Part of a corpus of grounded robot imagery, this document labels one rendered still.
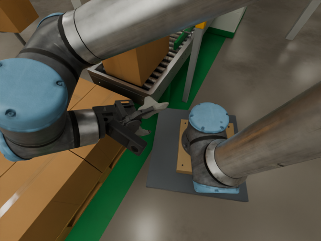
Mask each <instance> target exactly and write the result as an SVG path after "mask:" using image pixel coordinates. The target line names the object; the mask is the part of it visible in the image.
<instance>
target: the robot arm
mask: <svg viewBox="0 0 321 241"><path fill-rule="evenodd" d="M258 1H261V0H90V1H89V2H87V3H85V4H83V5H82V6H80V7H78V8H76V9H74V10H73V11H67V12H65V13H60V12H57V13H52V14H50V15H48V16H46V17H45V18H43V19H42V20H41V21H40V22H39V24H38V26H37V29H36V31H35V32H34V33H33V35H32V36H31V38H30V39H29V40H28V42H27V43H26V45H25V46H24V47H23V48H22V50H21V51H20V53H19V54H18V55H17V56H16V57H15V58H10V59H4V60H1V61H0V151H1V153H2V154H3V156H4V157H5V158H6V159H7V160H9V161H12V162H17V161H22V160H23V161H27V160H31V159H32V158H35V157H39V156H43V155H48V154H52V153H57V152H61V151H66V150H70V149H74V148H79V147H83V146H87V145H91V144H95V143H98V141H99V139H102V138H104V137H105V134H107V135H108V136H110V137H111V138H113V139H114V140H115V141H117V142H118V143H120V144H121V145H123V146H124V147H126V148H127V149H129V150H130V151H131V152H133V153H134V154H135V155H137V156H140V155H141V154H142V152H143V151H144V149H145V148H146V146H147V144H148V143H147V142H146V141H145V140H143V139H142V138H140V136H145V135H148V134H150V133H151V131H150V130H145V129H142V128H141V126H140V124H141V123H142V121H141V119H142V118H143V119H148V118H150V117H151V116H152V115H154V114H156V113H159V112H160V111H162V110H165V109H166V108H167V106H168V105H169V103H168V102H163V103H158V102H157V101H155V100H154V99H153V98H152V97H150V96H147V97H145V99H144V105H143V106H141V107H139V108H138V110H137V111H136V109H135V107H134V103H133V101H132V100H131V99H127V100H115V103H114V105H105V106H94V107H92V109H82V110H69V111H67V108H68V106H69V103H70V100H71V98H72V95H73V92H74V90H75V87H76V85H77V83H78V80H79V77H80V75H81V72H82V71H83V70H84V69H85V68H88V67H91V66H94V65H96V64H99V63H100V62H101V61H103V60H106V59H108V58H111V57H114V56H116V55H119V54H121V53H124V52H127V51H129V50H132V49H134V48H137V47H140V46H142V45H145V44H148V43H151V42H153V41H156V40H158V39H161V38H163V37H166V36H168V35H171V34H174V33H177V32H179V31H182V30H185V29H187V28H190V27H192V26H195V25H198V24H200V23H203V22H205V21H208V20H211V19H213V18H216V17H219V16H221V15H224V14H227V13H229V12H232V11H235V10H237V9H240V8H242V7H245V6H247V5H250V4H253V3H255V2H258ZM122 101H129V103H121V102H122ZM228 124H229V116H228V113H227V111H226V110H225V109H224V108H223V107H221V106H220V105H218V104H214V103H211V102H204V103H200V104H198V105H196V106H194V107H193V109H192V110H191V113H190V114H189V120H188V126H187V128H186V129H185V130H184V132H183V134H182V147H183V149H184V150H185V151H186V153H187V154H188V155H190V156H191V164H192V175H193V185H194V189H195V191H196V192H200V193H229V194H238V193H239V186H238V185H240V184H242V183H243V182H244V181H245V180H246V178H247V176H248V175H252V174H256V173H260V172H264V171H268V170H272V169H276V168H280V167H284V166H288V165H292V164H297V163H301V162H305V161H309V160H313V159H317V158H321V81H320V82H318V83H317V84H315V85H314V86H312V87H310V88H309V89H307V90H305V91H304V92H302V93H300V94H299V95H297V96H296V97H294V98H293V99H291V100H289V101H288V102H286V103H285V104H283V105H281V106H280V107H278V108H277V109H275V110H273V111H272V112H270V113H269V114H267V115H265V116H264V117H262V118H260V119H259V120H257V121H256V122H254V123H252V124H251V125H249V126H248V127H246V128H244V129H243V130H241V131H240V132H238V133H237V134H235V135H233V136H232V137H230V138H227V134H226V128H227V126H228Z"/></svg>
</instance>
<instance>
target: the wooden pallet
mask: <svg viewBox="0 0 321 241"><path fill-rule="evenodd" d="M126 149H127V148H126V147H124V146H121V148H120V149H119V151H118V152H117V154H116V155H115V156H114V158H113V159H112V161H111V162H110V163H109V165H108V166H107V168H106V169H105V171H104V172H103V173H102V175H101V176H100V178H99V179H98V180H97V182H96V183H95V185H94V186H93V187H92V189H91V190H90V192H89V193H88V195H87V196H86V197H85V199H84V200H83V202H82V203H81V205H80V206H79V208H78V209H77V210H76V212H75V213H74V215H73V216H72V217H71V219H70V220H69V221H68V223H67V224H66V226H65V227H64V229H63V230H62V232H61V233H60V234H59V236H58V237H57V239H56V240H55V241H64V240H65V239H66V237H67V236H68V234H69V233H70V231H71V230H72V228H73V227H74V225H75V224H76V223H77V221H78V220H79V218H80V217H81V215H82V214H83V212H84V211H85V209H86V208H87V206H88V205H89V203H90V202H91V200H92V199H93V197H94V196H95V195H96V193H97V192H98V190H99V189H100V187H101V186H102V184H103V183H104V181H105V180H106V178H107V177H108V175H109V174H110V172H111V171H112V170H113V168H114V167H115V165H116V164H117V162H118V161H119V159H120V158H121V156H122V155H123V153H124V152H125V150H126Z"/></svg>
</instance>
